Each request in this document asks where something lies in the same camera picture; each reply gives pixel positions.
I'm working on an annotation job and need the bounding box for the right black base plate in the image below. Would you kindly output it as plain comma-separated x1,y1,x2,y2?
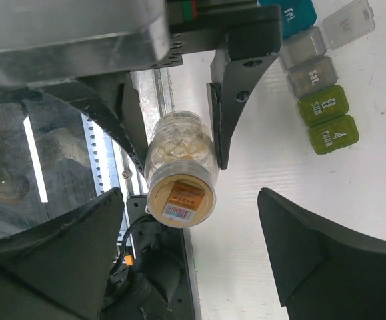
117,193,197,320

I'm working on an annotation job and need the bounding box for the green pill box SUN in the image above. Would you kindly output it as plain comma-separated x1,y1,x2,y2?
298,85,349,127

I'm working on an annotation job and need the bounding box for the grey slotted cable duct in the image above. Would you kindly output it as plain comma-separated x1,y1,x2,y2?
81,114,120,195

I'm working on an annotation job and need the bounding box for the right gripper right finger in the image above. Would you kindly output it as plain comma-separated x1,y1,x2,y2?
257,188,386,319

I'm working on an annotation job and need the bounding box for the clear pill jar gold lid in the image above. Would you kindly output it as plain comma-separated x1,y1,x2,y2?
144,111,219,229

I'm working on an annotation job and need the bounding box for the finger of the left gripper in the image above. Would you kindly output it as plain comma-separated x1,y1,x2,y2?
208,33,281,170
29,71,149,173

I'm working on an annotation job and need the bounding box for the clear pill box SAT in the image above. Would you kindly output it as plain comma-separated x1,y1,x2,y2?
287,56,338,99

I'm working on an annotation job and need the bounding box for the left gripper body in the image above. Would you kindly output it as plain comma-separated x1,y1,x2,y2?
0,1,281,87

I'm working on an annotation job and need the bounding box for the green pill box THUR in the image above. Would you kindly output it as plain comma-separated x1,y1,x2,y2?
308,115,359,155

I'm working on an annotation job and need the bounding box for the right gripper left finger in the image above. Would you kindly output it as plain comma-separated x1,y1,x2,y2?
0,187,124,319

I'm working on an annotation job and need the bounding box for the teal pill box FRI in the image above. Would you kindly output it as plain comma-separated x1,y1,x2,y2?
257,0,317,40

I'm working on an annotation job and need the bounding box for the aluminium mounting rail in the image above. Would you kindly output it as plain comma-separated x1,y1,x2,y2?
112,68,173,197

